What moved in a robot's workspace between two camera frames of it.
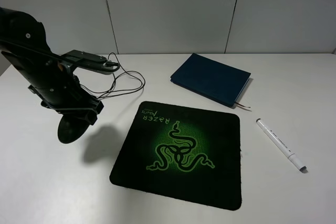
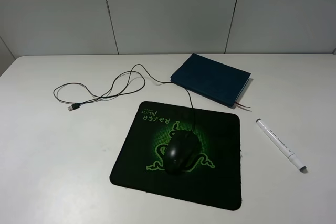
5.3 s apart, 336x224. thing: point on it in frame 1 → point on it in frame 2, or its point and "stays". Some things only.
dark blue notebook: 223,83 stays
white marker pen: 280,145 stays
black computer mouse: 71,128 → 181,150
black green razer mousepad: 187,153 stays
